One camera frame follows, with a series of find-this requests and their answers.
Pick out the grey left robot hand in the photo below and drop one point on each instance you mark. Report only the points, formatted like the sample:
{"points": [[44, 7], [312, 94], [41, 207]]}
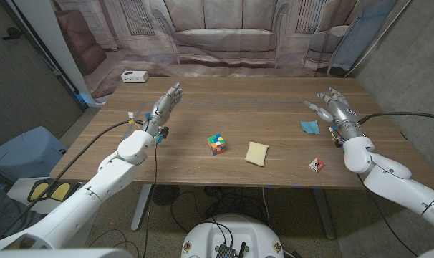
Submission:
{"points": [[161, 111]]}

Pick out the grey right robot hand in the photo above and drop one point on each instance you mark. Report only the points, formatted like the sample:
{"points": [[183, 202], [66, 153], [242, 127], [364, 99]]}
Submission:
{"points": [[344, 118]]}

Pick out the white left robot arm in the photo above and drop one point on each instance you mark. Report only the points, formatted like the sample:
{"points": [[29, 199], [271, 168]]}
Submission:
{"points": [[109, 175]]}

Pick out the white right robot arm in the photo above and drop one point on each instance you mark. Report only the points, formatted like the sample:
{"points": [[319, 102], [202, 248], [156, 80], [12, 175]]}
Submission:
{"points": [[389, 179]]}

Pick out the multicoloured puzzle cube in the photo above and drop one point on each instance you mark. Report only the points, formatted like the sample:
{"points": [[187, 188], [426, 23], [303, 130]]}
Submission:
{"points": [[217, 144]]}

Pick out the white power socket box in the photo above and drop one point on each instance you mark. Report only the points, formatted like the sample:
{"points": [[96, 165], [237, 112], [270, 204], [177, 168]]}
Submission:
{"points": [[134, 76]]}

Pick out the red white matchbox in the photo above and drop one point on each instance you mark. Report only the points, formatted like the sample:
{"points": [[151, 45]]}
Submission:
{"points": [[316, 165]]}

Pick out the black round floor fan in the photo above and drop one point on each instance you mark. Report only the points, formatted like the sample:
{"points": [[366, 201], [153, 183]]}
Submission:
{"points": [[165, 194]]}

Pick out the yellow sponge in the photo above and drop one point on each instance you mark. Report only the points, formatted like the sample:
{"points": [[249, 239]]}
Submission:
{"points": [[256, 154]]}

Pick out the printed sofa room backdrop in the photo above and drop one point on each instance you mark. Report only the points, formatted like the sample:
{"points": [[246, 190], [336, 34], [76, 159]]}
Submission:
{"points": [[224, 36]]}

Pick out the grey table leg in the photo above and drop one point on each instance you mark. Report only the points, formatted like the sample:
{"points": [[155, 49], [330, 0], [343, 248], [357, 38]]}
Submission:
{"points": [[326, 215]]}

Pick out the white table leg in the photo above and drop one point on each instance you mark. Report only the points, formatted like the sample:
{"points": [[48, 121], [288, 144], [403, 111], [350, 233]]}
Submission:
{"points": [[141, 208]]}

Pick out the yellow foot pedal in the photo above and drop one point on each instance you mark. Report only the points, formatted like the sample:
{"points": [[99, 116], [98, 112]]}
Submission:
{"points": [[61, 191], [38, 191]]}

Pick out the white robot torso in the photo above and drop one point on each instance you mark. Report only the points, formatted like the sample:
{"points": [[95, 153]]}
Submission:
{"points": [[206, 233]]}

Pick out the person in dark jeans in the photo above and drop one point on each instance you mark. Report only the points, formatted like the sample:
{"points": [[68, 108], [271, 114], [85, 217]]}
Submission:
{"points": [[2, 211]]}

